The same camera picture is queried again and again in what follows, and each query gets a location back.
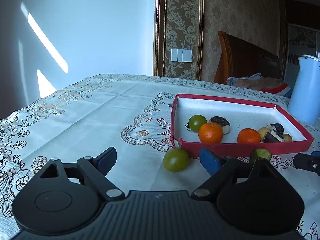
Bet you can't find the green tomato outside tray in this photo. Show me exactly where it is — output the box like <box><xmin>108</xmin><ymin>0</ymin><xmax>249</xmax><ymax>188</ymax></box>
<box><xmin>163</xmin><ymin>148</ymin><xmax>190</xmax><ymax>172</ymax></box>

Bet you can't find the green tomato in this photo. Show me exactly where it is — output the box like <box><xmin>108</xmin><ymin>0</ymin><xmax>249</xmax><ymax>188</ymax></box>
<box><xmin>185</xmin><ymin>115</ymin><xmax>207</xmax><ymax>133</ymax></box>

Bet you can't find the right orange mandarin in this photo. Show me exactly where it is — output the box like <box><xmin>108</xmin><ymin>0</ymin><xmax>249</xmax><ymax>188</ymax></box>
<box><xmin>237</xmin><ymin>128</ymin><xmax>261</xmax><ymax>144</ymax></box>

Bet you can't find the white wall switch panel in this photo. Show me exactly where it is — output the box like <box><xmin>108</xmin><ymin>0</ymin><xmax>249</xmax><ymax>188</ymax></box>
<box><xmin>170</xmin><ymin>48</ymin><xmax>192</xmax><ymax>62</ymax></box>

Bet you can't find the small brown longan fruit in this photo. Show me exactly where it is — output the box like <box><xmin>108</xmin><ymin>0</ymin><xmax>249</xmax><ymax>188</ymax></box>
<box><xmin>283</xmin><ymin>134</ymin><xmax>293</xmax><ymax>142</ymax></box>

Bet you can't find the light blue electric kettle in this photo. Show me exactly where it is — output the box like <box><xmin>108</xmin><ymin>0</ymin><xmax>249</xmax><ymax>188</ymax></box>
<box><xmin>287</xmin><ymin>54</ymin><xmax>320</xmax><ymax>125</ymax></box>

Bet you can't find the pale yellow small fruit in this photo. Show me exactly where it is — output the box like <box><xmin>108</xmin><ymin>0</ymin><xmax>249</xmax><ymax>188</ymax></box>
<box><xmin>258</xmin><ymin>127</ymin><xmax>271</xmax><ymax>141</ymax></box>

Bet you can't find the red shallow cardboard tray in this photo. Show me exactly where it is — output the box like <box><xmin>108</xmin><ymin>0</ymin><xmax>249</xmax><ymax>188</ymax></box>
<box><xmin>170</xmin><ymin>94</ymin><xmax>314</xmax><ymax>157</ymax></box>

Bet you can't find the green cucumber piece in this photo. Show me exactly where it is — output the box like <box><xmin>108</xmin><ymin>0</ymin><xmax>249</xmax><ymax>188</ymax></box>
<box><xmin>249</xmin><ymin>148</ymin><xmax>272</xmax><ymax>163</ymax></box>

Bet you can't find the purple eggplant piece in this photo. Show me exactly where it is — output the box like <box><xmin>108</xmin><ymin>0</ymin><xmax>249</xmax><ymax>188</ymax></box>
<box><xmin>263</xmin><ymin>132</ymin><xmax>284</xmax><ymax>143</ymax></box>

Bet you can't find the white floral tablecloth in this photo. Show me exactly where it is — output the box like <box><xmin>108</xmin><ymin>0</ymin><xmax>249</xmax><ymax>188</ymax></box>
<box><xmin>1</xmin><ymin>74</ymin><xmax>319</xmax><ymax>239</ymax></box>

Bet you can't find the wardrobe with patterned door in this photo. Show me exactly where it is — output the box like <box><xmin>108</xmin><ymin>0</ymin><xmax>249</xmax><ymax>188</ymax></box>
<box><xmin>284</xmin><ymin>24</ymin><xmax>319</xmax><ymax>87</ymax></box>

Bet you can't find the left orange mandarin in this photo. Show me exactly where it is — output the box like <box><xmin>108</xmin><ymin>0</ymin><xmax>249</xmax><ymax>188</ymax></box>
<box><xmin>198</xmin><ymin>122</ymin><xmax>223</xmax><ymax>144</ymax></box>

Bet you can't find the orange mandarin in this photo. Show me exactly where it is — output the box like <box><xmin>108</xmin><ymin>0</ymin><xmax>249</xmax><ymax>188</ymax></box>
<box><xmin>237</xmin><ymin>128</ymin><xmax>261</xmax><ymax>144</ymax></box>
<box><xmin>198</xmin><ymin>122</ymin><xmax>223</xmax><ymax>144</ymax></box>

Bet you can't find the folded bedding pile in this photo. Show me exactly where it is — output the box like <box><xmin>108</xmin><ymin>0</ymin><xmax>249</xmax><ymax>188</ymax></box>
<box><xmin>226</xmin><ymin>73</ymin><xmax>292</xmax><ymax>98</ymax></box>

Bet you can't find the dark peeled fruit chunk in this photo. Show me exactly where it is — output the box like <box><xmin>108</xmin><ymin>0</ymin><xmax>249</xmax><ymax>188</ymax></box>
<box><xmin>210</xmin><ymin>116</ymin><xmax>231</xmax><ymax>135</ymax></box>

